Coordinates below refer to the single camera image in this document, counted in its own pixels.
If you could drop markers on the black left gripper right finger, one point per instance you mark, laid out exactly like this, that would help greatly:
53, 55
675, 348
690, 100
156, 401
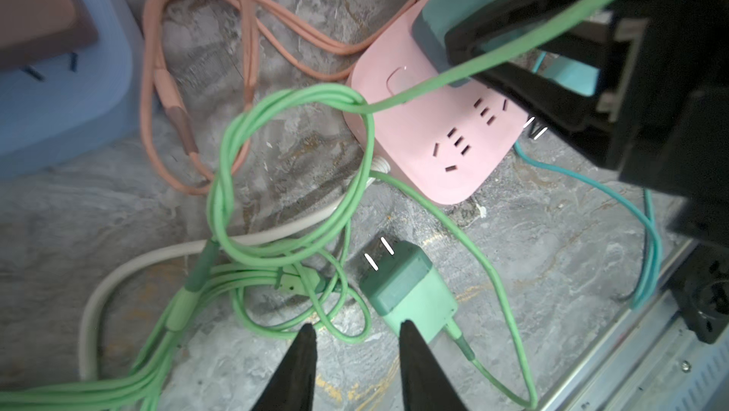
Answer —
424, 384

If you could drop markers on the teal USB charger plug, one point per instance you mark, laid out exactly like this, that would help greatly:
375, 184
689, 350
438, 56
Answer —
440, 16

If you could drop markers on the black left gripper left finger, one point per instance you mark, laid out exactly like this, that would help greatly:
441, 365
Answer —
293, 383

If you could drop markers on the green USB charger plug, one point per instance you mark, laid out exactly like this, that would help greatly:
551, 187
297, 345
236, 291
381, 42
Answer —
404, 285

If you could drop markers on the blue power strip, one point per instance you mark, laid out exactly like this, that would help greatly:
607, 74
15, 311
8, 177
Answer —
60, 108

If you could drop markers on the pink USB charger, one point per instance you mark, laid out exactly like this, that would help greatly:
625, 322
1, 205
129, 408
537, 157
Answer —
36, 30

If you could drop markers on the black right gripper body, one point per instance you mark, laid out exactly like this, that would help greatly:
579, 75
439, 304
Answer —
659, 113

